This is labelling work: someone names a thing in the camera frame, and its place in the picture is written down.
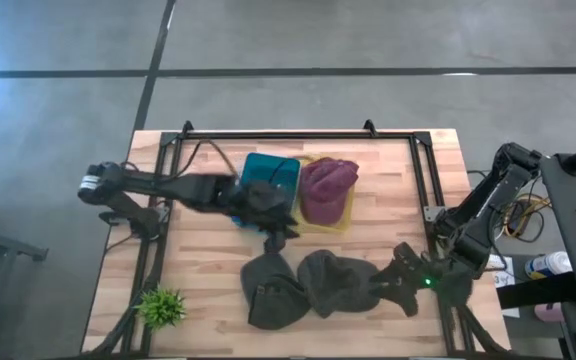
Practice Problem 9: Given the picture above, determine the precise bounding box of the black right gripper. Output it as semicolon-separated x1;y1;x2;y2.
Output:
369;241;474;319

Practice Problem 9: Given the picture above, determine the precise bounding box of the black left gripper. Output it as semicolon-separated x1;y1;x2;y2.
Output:
202;174;300;240

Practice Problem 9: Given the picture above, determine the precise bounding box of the dark grey baseball cap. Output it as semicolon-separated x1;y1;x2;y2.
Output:
297;248;383;320
240;251;313;332
244;179;294;254

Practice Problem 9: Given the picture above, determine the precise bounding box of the maroon baseball cap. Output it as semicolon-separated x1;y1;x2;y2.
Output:
299;157;361;204
299;192;352;227

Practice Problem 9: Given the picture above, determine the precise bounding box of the yellow plastic bin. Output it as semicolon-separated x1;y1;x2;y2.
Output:
291;153;357;235

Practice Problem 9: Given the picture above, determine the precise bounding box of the teal plastic bin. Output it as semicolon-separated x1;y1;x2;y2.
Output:
239;151;302;231

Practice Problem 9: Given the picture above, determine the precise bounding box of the white paper sheet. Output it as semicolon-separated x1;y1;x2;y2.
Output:
486;253;521;320

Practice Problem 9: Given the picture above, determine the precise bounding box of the small green artificial plant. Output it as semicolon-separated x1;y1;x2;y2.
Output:
134;284;188;331

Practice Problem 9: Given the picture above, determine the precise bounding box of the white and blue can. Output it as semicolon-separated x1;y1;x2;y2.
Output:
524;250;573;281

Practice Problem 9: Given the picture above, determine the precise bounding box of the pink container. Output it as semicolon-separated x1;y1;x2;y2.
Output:
533;301;565;324

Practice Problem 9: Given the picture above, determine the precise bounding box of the black equipment cart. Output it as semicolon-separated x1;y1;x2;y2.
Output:
540;152;576;360

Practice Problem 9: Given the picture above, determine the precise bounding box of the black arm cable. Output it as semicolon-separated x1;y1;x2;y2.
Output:
175;139;239;181

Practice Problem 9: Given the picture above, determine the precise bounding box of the black aluminium table frame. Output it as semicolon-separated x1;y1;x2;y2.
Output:
95;119;512;359

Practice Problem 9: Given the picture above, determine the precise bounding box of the yellow cable bundle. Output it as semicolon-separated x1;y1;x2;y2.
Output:
503;193;553;245

